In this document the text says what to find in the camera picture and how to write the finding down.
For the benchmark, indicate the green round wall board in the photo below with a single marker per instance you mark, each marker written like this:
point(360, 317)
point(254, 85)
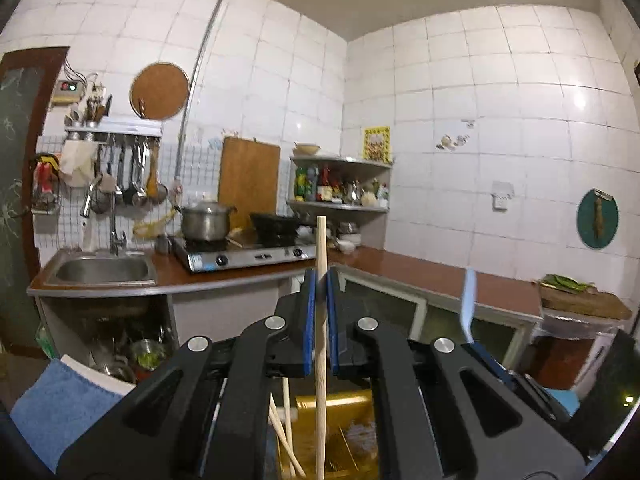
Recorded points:
point(597, 219)

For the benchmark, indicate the yellow perforated utensil holder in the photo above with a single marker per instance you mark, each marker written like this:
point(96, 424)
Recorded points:
point(351, 445)

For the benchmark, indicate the steel cooking pot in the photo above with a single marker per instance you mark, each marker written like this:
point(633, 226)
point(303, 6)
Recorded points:
point(206, 221)

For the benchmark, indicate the dark framed glass door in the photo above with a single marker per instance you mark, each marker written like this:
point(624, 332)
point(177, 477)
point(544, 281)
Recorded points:
point(27, 81)

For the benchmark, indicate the wooden crate with vegetables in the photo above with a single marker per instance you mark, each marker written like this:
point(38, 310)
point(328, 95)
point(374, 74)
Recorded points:
point(561, 293)

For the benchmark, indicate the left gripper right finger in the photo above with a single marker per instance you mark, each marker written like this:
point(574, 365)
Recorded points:
point(445, 410)

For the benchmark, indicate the black wok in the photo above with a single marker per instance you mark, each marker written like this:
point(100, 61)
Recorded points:
point(275, 230)

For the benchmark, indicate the white wall socket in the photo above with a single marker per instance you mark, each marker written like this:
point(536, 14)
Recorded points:
point(501, 193)

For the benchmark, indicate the steel gas stove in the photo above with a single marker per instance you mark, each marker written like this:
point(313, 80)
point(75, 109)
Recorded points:
point(204, 257)

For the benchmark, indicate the steel sink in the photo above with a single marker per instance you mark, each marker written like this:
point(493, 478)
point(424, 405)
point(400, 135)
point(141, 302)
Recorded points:
point(99, 269)

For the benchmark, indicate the wooden cutting board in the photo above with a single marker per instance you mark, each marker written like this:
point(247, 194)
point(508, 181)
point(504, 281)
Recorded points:
point(248, 181)

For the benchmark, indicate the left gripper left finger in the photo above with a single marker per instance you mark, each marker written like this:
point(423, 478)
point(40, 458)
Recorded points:
point(203, 414)

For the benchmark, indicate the yellow wall poster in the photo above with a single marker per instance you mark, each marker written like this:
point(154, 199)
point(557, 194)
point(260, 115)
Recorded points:
point(376, 144)

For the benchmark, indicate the round woven mat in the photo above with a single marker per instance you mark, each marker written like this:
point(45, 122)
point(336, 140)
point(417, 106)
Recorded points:
point(159, 91)

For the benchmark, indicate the wall utensil rack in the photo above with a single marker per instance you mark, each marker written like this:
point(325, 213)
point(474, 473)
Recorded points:
point(114, 126)

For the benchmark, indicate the blue textured table cloth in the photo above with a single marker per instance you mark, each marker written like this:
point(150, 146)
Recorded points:
point(63, 403)

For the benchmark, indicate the corner wall shelf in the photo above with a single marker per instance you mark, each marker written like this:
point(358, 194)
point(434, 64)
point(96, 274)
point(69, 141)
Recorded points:
point(353, 194)

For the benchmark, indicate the wooden chopstick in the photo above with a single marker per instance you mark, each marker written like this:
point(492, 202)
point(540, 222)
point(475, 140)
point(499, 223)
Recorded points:
point(279, 429)
point(321, 347)
point(288, 420)

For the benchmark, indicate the light blue plastic spoon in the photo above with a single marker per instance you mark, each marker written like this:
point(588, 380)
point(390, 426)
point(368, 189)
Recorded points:
point(467, 304)

